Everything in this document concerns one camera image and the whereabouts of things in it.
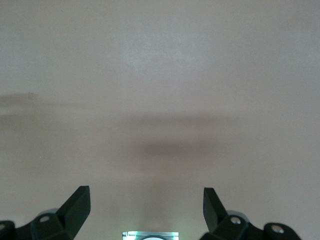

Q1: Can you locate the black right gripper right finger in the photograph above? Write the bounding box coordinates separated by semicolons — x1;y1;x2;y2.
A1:
199;187;301;240

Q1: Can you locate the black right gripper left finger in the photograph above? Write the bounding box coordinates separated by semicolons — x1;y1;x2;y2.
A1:
0;185;91;240

